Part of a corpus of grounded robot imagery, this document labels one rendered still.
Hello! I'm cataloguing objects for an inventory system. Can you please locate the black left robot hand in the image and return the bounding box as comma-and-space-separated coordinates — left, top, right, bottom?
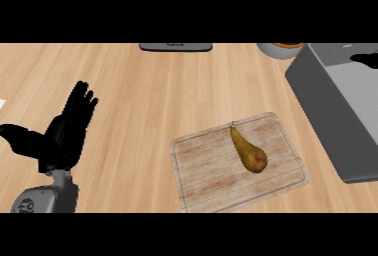
0, 80, 101, 174

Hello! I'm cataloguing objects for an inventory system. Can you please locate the pale wooden cutting board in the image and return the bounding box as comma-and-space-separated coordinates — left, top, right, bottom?
169, 112, 312, 214

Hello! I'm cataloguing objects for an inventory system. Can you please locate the grey open box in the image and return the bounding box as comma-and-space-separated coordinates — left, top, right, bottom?
284, 42, 378, 185

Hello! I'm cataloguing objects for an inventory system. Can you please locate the dark grey flat appliance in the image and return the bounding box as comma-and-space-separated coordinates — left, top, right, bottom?
138, 42, 214, 53

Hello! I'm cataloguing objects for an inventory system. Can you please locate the yellow-brown pear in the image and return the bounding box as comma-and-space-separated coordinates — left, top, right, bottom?
229, 121, 271, 174

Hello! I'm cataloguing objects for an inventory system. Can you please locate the pale grey round pot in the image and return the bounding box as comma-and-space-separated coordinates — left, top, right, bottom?
256, 42, 309, 61

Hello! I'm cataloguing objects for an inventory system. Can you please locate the orange food in pot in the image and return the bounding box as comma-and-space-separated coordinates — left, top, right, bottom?
271, 42, 307, 50

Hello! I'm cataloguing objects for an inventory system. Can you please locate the black irregular object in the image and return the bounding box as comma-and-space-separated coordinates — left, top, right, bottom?
349, 52, 378, 70

